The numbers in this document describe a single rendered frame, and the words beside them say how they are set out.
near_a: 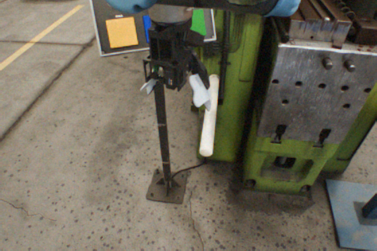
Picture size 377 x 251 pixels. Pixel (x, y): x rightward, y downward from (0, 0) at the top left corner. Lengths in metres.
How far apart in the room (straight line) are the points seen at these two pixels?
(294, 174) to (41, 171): 1.50
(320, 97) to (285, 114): 0.15
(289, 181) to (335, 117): 0.48
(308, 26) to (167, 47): 0.62
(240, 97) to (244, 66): 0.17
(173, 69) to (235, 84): 0.80
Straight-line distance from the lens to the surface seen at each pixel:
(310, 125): 1.16
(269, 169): 1.45
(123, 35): 0.73
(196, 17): 0.77
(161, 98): 1.02
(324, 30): 0.99
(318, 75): 1.00
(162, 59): 0.45
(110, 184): 1.60
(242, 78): 1.21
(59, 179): 1.73
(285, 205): 1.56
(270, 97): 1.03
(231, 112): 1.33
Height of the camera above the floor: 1.30
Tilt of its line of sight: 41 degrees down
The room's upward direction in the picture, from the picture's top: straight up
